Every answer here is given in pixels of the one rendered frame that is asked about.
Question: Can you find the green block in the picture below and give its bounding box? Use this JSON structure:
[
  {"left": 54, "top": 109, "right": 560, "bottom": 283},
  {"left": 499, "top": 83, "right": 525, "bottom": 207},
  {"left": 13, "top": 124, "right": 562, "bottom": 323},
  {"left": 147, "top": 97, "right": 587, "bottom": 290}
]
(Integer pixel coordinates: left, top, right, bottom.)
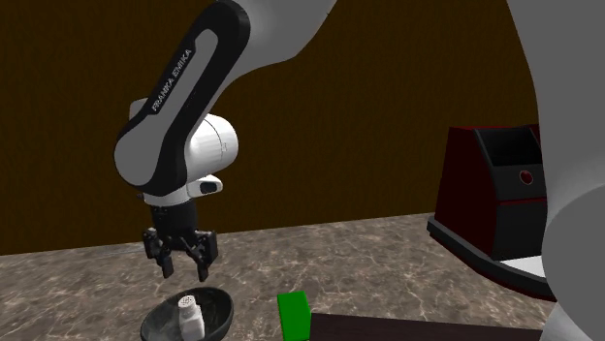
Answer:
[{"left": 275, "top": 291, "right": 313, "bottom": 341}]

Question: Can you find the black bowl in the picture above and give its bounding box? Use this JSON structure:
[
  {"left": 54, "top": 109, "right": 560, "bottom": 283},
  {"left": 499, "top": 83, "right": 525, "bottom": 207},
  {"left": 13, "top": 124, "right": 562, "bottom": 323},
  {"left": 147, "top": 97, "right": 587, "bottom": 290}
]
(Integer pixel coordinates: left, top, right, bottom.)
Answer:
[{"left": 140, "top": 286, "right": 236, "bottom": 341}]

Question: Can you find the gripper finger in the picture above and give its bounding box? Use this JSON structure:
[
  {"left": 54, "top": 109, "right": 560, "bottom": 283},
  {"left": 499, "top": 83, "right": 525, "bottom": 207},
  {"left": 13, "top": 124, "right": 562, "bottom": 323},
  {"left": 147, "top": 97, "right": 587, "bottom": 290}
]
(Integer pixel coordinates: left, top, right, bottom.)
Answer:
[
  {"left": 143, "top": 227, "right": 175, "bottom": 280},
  {"left": 180, "top": 229, "right": 220, "bottom": 284}
]

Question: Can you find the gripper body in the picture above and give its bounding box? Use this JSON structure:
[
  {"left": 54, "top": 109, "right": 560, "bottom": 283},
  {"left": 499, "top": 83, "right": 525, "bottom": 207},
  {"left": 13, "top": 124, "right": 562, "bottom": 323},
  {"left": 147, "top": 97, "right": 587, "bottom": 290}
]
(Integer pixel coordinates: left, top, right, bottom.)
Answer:
[{"left": 149, "top": 200, "right": 199, "bottom": 242}]

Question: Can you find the white salt shaker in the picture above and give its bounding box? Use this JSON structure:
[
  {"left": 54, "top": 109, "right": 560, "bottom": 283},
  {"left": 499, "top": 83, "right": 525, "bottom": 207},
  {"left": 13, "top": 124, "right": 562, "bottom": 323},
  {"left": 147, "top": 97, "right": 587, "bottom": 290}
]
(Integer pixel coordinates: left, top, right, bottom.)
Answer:
[{"left": 177, "top": 294, "right": 207, "bottom": 341}]

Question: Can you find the dark red coffee machine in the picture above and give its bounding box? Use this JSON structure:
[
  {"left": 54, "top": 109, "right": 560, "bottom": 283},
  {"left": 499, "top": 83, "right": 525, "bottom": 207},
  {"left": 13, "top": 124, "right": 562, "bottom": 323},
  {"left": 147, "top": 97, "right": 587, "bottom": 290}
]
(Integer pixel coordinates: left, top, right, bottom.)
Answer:
[{"left": 426, "top": 123, "right": 559, "bottom": 303}]

